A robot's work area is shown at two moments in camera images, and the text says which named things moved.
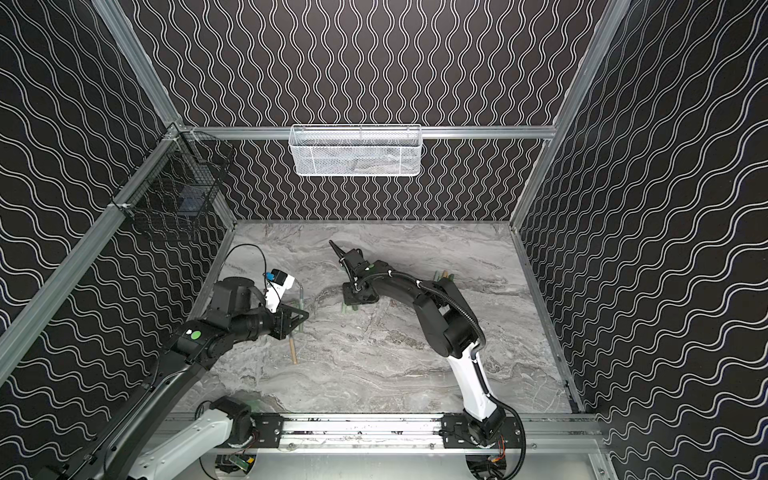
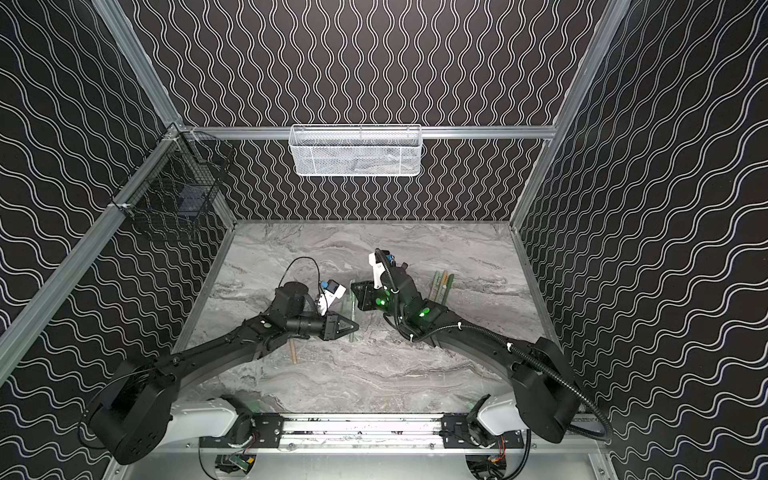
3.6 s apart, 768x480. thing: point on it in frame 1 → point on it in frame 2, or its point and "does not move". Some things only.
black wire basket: x=169 y=191 does not move
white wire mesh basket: x=356 y=150 does not move
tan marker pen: x=293 y=352 does not move
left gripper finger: x=287 y=312 → x=345 y=325
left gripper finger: x=295 y=321 → x=342 y=332
